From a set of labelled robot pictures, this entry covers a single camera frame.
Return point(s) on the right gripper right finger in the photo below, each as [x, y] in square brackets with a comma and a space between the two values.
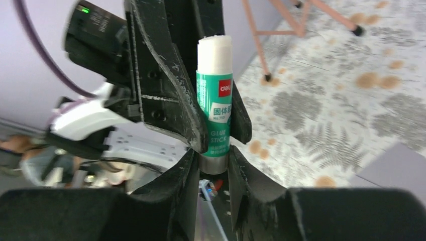
[262, 209]

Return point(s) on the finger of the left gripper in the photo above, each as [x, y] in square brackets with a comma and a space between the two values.
[233, 99]

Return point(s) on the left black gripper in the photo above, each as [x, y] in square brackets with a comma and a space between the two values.
[98, 41]

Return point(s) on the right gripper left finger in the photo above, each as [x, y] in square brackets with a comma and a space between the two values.
[163, 209]

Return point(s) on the green white glue stick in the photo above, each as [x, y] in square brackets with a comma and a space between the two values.
[214, 86]

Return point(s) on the grey lavender envelope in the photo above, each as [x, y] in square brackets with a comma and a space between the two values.
[398, 167]

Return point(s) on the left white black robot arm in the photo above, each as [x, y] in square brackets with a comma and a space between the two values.
[86, 128]

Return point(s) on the pink perforated music stand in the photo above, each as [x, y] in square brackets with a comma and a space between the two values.
[297, 28]

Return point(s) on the floral patterned table mat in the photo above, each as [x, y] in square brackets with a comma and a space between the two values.
[336, 101]

